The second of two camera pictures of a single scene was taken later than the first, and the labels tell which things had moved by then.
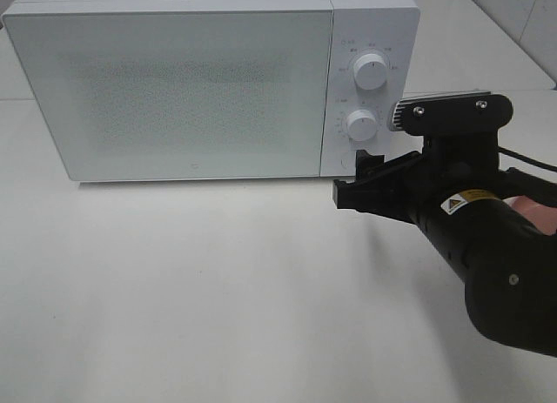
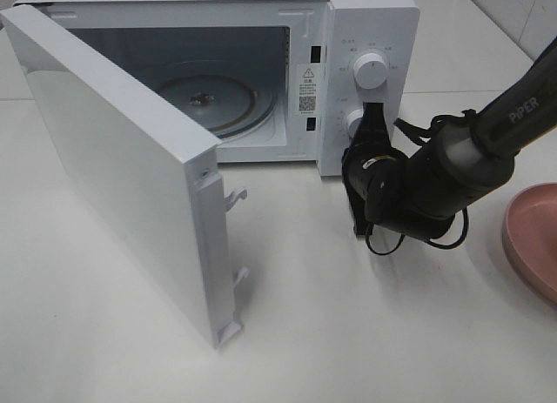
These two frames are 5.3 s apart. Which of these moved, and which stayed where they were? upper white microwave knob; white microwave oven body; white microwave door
Moved: white microwave door
Stayed: white microwave oven body; upper white microwave knob
